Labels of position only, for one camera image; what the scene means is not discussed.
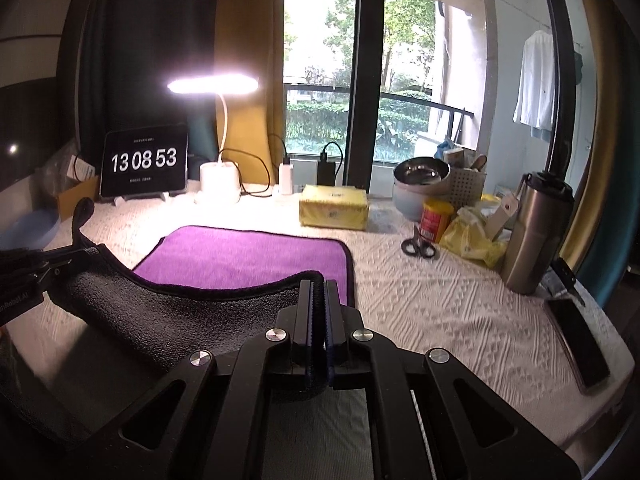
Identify purple and grey towel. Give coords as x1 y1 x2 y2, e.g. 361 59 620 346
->
48 198 356 373

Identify blue round cushion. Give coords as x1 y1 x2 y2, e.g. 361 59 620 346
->
1 209 61 250

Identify brown cardboard box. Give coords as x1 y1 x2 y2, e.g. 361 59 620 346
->
56 176 100 221

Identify black smartphone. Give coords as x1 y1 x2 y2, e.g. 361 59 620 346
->
544 298 611 394

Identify white tablet stand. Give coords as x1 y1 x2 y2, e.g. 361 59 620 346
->
111 192 169 207

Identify black tablet clock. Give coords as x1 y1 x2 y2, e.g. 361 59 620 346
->
99 124 189 200

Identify black scissors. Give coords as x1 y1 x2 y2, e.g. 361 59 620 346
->
400 226 438 260

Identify yellow plastic bag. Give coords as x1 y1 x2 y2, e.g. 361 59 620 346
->
439 194 510 269

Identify stainless steel tumbler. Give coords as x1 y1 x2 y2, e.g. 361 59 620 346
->
500 171 575 295

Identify white desk lamp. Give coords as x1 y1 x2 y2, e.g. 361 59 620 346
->
167 72 259 205

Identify red and yellow can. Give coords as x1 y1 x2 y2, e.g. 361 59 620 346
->
419 197 454 244

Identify wooden spatula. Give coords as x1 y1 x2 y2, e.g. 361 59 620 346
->
485 193 520 240

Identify pale blue bowl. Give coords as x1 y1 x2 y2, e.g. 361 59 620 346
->
393 183 449 222

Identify white perforated utensil basket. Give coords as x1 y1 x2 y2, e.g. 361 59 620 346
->
449 168 486 210

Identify yellow tissue pack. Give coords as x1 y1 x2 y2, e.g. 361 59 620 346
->
298 184 369 231

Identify white charger adapter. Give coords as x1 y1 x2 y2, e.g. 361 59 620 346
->
278 162 294 195

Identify steel mixing bowl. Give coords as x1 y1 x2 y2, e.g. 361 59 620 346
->
393 156 451 196

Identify black power bank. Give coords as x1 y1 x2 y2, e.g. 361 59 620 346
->
316 159 336 186

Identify white hanging shirt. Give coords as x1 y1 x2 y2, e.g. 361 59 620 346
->
513 30 555 131

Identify mustard yellow curtain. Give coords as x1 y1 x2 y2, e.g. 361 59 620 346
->
214 0 285 184

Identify black lamp cable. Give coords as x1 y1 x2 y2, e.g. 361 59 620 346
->
217 132 345 198

